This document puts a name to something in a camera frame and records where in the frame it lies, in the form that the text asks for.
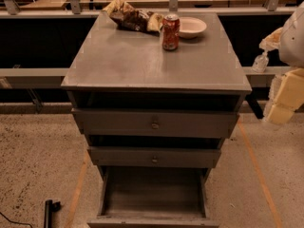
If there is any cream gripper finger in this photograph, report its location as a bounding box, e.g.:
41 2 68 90
264 104 295 124
275 68 304 110

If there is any red coke can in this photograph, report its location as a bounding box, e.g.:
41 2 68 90
162 13 180 50

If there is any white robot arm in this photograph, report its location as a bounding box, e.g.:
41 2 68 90
259 2 304 125

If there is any grey wooden drawer cabinet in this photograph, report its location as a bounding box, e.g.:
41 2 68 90
60 10 253 228

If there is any grey open bottom drawer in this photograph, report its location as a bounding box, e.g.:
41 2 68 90
87 167 219 228

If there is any grey middle drawer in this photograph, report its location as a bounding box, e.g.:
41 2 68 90
88 146 221 168

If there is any grey top drawer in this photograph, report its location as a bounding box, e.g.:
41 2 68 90
72 108 238 138

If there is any white paper bowl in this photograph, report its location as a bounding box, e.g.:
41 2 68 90
179 17 207 39

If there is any brown chip bag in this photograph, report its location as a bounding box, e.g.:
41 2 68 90
104 0 164 32

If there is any grey metal railing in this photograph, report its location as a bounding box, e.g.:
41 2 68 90
1 0 297 88

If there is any black cable on floor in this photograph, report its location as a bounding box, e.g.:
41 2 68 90
0 211 34 228

